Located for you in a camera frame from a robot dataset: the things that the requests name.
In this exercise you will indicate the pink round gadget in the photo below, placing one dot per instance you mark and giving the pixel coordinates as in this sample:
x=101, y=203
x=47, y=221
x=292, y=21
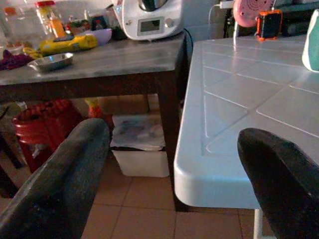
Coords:
x=246, y=12

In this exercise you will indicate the red and yellow bag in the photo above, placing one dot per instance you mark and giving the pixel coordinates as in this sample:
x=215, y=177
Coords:
x=96, y=109

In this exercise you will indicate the yellow kitchen wipes pack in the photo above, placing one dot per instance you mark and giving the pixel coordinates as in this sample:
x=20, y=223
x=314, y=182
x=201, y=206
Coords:
x=74, y=42

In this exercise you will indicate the cardboard box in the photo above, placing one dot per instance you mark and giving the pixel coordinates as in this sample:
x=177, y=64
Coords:
x=124, y=104

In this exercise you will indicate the teal and white jug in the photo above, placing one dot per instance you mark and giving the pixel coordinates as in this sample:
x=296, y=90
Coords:
x=311, y=42

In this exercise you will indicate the white power adapter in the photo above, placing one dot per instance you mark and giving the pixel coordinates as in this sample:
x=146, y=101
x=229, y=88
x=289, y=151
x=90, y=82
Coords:
x=226, y=4

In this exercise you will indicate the red-lidded yellow jar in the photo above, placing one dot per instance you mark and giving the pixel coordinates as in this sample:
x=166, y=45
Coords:
x=46, y=13

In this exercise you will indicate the orange and black device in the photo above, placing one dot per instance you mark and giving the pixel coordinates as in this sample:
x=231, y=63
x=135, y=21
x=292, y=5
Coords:
x=269, y=25

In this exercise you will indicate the white kitchen food processor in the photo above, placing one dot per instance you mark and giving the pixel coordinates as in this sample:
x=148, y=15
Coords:
x=154, y=25

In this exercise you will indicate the purple cloth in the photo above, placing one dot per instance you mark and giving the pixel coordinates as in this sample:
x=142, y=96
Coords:
x=12, y=61

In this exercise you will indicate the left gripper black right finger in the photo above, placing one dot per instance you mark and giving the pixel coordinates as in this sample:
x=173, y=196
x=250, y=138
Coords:
x=286, y=184

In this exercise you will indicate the lilac plastic bowl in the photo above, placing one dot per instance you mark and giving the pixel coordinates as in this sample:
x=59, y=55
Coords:
x=102, y=36

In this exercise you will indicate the dark wooden table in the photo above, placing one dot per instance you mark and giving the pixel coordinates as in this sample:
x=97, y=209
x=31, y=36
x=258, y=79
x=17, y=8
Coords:
x=164, y=119

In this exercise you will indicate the red plastic stool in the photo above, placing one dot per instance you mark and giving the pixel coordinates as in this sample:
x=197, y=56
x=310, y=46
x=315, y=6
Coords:
x=45, y=119

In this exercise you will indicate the orange sauce bottle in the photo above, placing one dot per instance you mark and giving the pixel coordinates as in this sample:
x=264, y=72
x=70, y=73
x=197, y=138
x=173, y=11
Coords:
x=57, y=27

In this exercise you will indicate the white plastic table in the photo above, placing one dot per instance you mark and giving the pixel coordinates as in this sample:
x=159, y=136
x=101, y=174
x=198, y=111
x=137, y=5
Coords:
x=194, y=184

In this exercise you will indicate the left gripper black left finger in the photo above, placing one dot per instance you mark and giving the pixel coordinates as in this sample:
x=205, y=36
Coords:
x=57, y=184

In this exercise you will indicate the printed snack bag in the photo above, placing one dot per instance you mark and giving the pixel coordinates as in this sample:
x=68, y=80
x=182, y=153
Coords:
x=78, y=26

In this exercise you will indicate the white plastic storage bin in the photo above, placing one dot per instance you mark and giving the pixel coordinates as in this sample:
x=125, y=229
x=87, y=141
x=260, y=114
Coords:
x=142, y=164

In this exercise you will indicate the round steel plate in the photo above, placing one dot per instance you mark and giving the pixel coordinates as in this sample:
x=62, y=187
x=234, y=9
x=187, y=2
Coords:
x=52, y=62

